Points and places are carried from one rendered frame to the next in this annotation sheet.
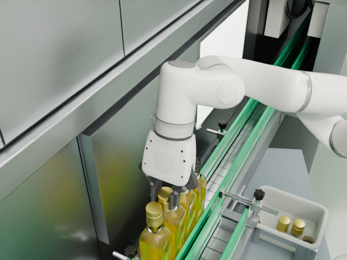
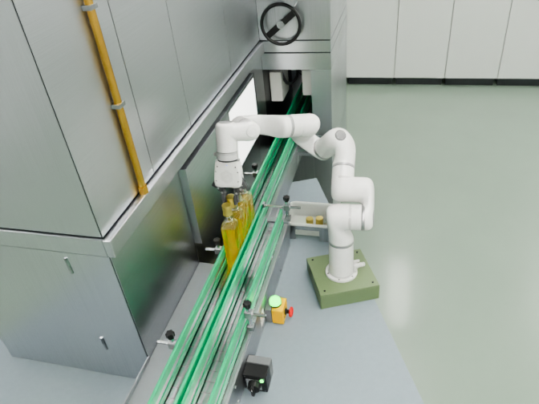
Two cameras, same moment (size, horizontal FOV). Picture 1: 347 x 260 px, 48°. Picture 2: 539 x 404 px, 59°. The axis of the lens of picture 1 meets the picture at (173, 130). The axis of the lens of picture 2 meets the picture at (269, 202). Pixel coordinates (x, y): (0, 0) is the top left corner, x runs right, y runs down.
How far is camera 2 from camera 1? 1.01 m
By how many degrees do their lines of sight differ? 9
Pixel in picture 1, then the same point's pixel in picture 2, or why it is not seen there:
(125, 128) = (199, 167)
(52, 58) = (164, 129)
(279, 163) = (302, 190)
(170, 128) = (226, 155)
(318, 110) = (300, 133)
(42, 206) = (168, 210)
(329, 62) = (322, 111)
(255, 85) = (265, 127)
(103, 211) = (196, 218)
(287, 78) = (281, 119)
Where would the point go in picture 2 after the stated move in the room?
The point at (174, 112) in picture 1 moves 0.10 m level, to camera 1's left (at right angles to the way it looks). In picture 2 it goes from (227, 146) to (199, 152)
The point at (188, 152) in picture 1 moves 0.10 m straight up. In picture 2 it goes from (238, 167) to (235, 142)
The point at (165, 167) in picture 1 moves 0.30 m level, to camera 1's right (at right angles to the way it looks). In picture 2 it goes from (228, 179) to (307, 162)
